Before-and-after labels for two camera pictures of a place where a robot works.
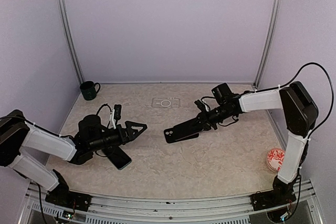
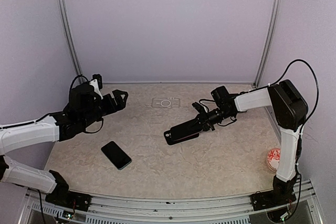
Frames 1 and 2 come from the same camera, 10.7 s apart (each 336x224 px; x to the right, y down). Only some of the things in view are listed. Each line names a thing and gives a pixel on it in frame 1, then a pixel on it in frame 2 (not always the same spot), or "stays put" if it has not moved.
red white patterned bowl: x=275 y=158 stays put
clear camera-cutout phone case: x=166 y=102 stays put
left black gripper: x=130 y=136 -> x=120 y=104
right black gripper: x=206 y=123 stays put
